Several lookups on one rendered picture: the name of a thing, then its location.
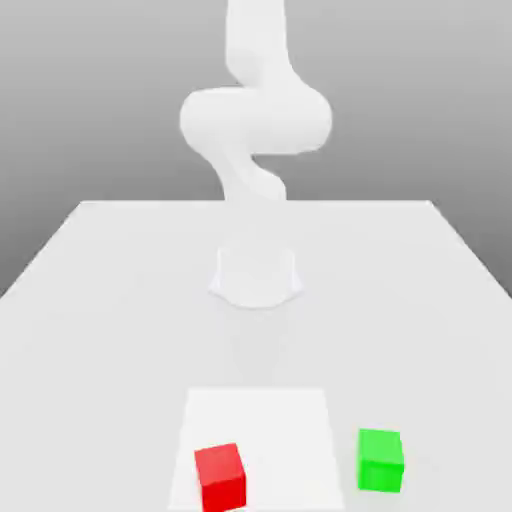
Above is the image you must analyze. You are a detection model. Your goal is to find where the small red cube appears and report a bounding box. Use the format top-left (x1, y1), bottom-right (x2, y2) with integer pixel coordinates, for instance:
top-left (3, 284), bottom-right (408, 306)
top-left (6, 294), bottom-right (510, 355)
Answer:
top-left (193, 442), bottom-right (248, 512)

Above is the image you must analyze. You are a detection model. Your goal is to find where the small green cube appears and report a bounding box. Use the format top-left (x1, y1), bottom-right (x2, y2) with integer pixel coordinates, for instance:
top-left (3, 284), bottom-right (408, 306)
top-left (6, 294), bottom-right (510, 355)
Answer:
top-left (356, 428), bottom-right (405, 494)

